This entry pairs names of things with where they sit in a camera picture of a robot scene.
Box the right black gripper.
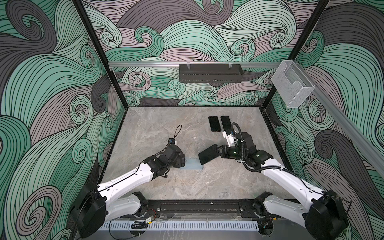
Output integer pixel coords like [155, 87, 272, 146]
[213, 144, 249, 161]

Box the black smartphone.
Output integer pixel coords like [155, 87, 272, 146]
[198, 144, 220, 165]
[220, 116, 232, 131]

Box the black phone case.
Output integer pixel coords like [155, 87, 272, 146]
[208, 116, 222, 133]

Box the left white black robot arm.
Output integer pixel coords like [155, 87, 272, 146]
[70, 144, 185, 239]

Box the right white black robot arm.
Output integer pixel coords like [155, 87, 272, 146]
[218, 130, 349, 240]

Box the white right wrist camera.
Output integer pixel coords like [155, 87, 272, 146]
[222, 130, 237, 147]

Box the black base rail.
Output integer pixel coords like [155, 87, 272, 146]
[80, 198, 319, 218]

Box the clear acrylic wall holder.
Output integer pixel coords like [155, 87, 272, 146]
[272, 60, 315, 109]

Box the white slotted cable duct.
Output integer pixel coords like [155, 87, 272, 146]
[99, 220, 259, 232]

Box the black wall tray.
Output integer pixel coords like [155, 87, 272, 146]
[179, 64, 244, 84]

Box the back aluminium rail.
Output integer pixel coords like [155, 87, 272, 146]
[108, 61, 281, 69]

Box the aluminium rail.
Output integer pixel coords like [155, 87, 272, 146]
[297, 63, 384, 176]
[108, 61, 281, 69]

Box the right aluminium rail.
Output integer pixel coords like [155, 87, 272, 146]
[297, 63, 384, 176]

